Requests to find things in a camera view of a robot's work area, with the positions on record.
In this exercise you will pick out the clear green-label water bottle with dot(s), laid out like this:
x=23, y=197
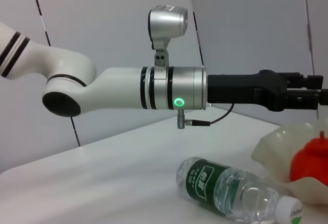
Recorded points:
x=225, y=188

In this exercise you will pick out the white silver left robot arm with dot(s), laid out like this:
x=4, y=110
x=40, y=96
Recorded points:
x=115, y=90

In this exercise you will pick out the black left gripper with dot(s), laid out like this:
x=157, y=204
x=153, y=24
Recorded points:
x=230, y=88

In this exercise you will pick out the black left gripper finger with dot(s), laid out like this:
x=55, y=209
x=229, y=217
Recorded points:
x=312, y=81

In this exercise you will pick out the pale green wavy glass plate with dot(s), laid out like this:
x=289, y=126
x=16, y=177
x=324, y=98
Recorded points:
x=276, y=142

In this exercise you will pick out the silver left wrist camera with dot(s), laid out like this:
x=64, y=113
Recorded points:
x=166, y=21

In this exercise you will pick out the red-orange toy orange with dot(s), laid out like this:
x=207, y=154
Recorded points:
x=310, y=160

